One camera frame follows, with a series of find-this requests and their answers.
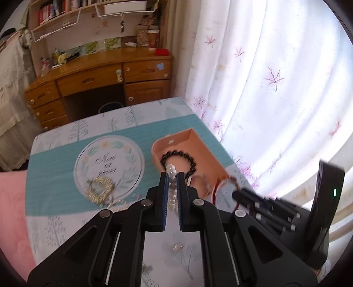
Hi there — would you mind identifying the gold rhinestone hair comb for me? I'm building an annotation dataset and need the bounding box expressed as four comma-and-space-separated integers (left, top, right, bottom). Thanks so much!
86, 177, 116, 205

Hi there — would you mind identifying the red bangle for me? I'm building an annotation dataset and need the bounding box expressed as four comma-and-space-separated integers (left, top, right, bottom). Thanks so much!
211, 176, 241, 213

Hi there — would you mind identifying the beige lace cloth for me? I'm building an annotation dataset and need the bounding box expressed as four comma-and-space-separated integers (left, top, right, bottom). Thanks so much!
0, 34, 45, 172

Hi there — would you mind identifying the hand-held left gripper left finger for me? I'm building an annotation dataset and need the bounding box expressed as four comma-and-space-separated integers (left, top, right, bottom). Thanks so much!
28, 172, 169, 287

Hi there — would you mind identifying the white bead bracelet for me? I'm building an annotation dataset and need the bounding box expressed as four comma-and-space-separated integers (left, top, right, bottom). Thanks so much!
165, 164, 177, 212

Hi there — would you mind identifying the green floral picture strip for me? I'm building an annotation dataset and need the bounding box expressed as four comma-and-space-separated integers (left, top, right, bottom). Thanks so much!
59, 37, 122, 56

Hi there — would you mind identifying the wooden desk with drawers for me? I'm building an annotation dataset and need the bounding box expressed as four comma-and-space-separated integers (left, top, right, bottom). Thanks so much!
25, 50, 174, 132

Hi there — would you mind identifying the black bead bracelet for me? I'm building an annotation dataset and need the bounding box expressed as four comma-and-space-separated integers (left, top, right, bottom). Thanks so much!
161, 150, 197, 180

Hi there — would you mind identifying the teal printed tablecloth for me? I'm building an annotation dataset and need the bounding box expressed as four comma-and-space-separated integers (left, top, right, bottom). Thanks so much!
26, 96, 261, 287

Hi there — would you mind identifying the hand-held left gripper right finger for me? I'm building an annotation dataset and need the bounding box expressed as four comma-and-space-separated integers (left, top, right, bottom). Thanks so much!
176, 172, 317, 287

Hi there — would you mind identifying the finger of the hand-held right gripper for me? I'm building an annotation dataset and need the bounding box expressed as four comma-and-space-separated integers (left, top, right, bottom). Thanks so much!
232, 190, 300, 222
234, 198, 298, 234

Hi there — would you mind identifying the pink blanket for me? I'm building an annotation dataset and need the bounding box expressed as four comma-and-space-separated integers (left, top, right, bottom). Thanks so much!
0, 169, 38, 280

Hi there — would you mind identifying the patterned beige box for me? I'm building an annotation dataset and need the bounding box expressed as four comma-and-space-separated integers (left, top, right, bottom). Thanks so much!
136, 24, 151, 46

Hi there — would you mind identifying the orange plastic tray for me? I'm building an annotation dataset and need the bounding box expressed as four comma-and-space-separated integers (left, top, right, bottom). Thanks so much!
151, 128, 238, 200

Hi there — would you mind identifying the white tray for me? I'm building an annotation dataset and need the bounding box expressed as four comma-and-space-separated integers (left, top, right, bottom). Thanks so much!
103, 0, 148, 14

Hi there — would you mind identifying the red paper cup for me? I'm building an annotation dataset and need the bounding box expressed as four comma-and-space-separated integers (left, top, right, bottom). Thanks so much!
148, 29, 160, 50

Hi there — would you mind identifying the row of books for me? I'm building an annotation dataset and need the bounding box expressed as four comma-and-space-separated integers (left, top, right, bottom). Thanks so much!
37, 0, 92, 25

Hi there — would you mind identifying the black round stool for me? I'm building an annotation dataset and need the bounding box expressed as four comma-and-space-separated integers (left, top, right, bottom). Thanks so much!
98, 102, 123, 114

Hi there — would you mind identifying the white leaf print curtain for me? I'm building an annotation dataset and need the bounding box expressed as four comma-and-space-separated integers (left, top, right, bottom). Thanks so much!
165, 0, 353, 250

